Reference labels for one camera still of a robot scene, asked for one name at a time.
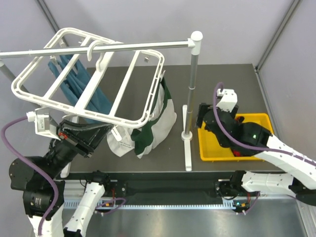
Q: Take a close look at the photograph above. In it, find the white metal clothes rack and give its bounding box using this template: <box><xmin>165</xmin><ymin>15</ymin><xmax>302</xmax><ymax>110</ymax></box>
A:
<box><xmin>0</xmin><ymin>30</ymin><xmax>204</xmax><ymax>178</ymax></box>

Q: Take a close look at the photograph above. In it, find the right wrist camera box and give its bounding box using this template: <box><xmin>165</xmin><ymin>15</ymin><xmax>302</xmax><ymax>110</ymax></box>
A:
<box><xmin>216</xmin><ymin>89</ymin><xmax>237</xmax><ymax>112</ymax></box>

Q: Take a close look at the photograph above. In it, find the white cable duct strip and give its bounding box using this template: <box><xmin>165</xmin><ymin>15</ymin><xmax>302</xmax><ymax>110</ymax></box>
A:
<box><xmin>64</xmin><ymin>199</ymin><xmax>246</xmax><ymax>210</ymax></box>

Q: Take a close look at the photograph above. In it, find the white plastic clip hanger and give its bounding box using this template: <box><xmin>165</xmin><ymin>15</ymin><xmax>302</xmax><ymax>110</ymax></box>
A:
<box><xmin>11</xmin><ymin>27</ymin><xmax>165</xmax><ymax>129</ymax></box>

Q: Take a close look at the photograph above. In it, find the teal blue towel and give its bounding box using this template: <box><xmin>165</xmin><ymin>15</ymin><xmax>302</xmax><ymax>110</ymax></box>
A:
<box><xmin>47</xmin><ymin>54</ymin><xmax>114</xmax><ymax>125</ymax></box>

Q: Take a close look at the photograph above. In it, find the white and green cloth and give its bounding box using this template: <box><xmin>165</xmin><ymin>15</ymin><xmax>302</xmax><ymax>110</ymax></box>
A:
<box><xmin>107</xmin><ymin>79</ymin><xmax>177</xmax><ymax>158</ymax></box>

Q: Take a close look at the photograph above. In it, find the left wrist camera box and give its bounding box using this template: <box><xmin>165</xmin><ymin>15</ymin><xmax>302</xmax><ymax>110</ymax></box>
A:
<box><xmin>26</xmin><ymin>108</ymin><xmax>60</xmax><ymax>140</ymax></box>

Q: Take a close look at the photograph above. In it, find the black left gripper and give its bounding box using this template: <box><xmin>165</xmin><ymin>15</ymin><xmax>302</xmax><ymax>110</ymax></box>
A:
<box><xmin>44</xmin><ymin>117</ymin><xmax>114</xmax><ymax>179</ymax></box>

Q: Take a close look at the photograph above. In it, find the yellow plastic tray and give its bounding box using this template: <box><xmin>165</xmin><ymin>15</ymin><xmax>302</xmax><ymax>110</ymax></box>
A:
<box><xmin>197</xmin><ymin>113</ymin><xmax>274</xmax><ymax>162</ymax></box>

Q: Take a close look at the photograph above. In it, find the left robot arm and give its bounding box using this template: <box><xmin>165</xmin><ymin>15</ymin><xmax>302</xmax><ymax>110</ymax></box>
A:
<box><xmin>1</xmin><ymin>120</ymin><xmax>113</xmax><ymax>237</ymax></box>

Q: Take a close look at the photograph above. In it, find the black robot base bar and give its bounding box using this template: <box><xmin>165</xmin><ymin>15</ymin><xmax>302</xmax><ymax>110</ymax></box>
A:
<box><xmin>69</xmin><ymin>171</ymin><xmax>242</xmax><ymax>205</ymax></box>

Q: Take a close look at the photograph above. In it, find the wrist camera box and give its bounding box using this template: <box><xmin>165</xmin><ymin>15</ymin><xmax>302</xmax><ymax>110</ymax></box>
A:
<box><xmin>216</xmin><ymin>89</ymin><xmax>237</xmax><ymax>112</ymax></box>
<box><xmin>26</xmin><ymin>108</ymin><xmax>60</xmax><ymax>140</ymax></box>

